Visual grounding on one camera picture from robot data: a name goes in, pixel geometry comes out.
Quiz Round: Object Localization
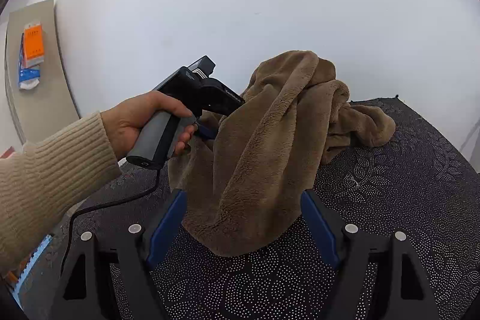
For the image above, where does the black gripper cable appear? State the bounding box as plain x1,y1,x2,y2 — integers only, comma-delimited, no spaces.
59,167,162,278

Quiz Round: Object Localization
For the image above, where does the black patterned table cloth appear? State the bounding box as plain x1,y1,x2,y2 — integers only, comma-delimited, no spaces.
68,98,479,319

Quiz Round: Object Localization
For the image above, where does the blue foam floor mat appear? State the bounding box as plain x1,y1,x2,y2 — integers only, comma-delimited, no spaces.
12,235,53,305

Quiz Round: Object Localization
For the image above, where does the orange box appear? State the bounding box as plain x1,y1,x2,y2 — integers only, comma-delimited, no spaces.
23,23,45,68

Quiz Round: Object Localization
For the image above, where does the beige knit sleeve forearm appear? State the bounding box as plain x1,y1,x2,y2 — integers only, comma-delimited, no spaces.
1,113,120,274

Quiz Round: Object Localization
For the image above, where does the person's left hand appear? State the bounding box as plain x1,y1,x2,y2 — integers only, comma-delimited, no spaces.
101,91,193,161

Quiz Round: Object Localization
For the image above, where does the beige cabinet door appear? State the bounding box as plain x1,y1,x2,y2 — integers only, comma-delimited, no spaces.
5,0,79,144

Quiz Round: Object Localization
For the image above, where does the brown fleece garment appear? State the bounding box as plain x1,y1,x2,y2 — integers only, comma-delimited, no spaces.
168,50,395,257

